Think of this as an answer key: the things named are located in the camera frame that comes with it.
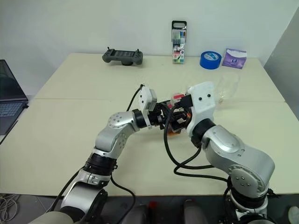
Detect purple tissue packet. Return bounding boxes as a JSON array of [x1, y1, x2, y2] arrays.
[[221, 48, 248, 70]]

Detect grey handheld remote controller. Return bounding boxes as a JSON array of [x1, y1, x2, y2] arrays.
[[102, 47, 144, 66]]

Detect white cable bundle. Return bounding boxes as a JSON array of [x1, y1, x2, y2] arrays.
[[0, 193, 21, 218]]

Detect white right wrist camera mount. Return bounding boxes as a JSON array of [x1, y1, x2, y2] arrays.
[[186, 81, 217, 137]]

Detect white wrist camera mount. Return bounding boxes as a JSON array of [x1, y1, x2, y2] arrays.
[[186, 81, 217, 137], [138, 86, 157, 117]]

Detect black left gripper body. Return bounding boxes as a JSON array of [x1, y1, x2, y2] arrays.
[[148, 102, 167, 131]]

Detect beige robot torso cover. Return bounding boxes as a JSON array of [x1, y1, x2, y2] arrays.
[[28, 210, 75, 224]]

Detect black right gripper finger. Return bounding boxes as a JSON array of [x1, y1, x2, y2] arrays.
[[177, 94, 193, 108], [169, 118, 185, 134]]

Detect dark grey laptop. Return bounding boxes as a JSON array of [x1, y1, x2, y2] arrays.
[[0, 59, 29, 136]]

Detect blue tape roll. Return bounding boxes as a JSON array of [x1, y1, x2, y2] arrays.
[[199, 50, 222, 70]]

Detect coloured marker pen pack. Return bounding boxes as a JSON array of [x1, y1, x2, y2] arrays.
[[171, 20, 187, 64]]

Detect dark rounded shape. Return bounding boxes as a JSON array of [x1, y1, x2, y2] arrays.
[[127, 203, 151, 224]]

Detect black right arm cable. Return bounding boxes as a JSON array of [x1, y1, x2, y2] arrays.
[[163, 104, 232, 183]]

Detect clear plastic bag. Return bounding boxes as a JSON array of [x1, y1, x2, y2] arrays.
[[214, 73, 242, 105]]

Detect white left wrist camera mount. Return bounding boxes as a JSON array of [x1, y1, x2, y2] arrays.
[[138, 86, 157, 117]]

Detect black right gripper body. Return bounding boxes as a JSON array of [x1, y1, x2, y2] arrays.
[[172, 105, 194, 132]]

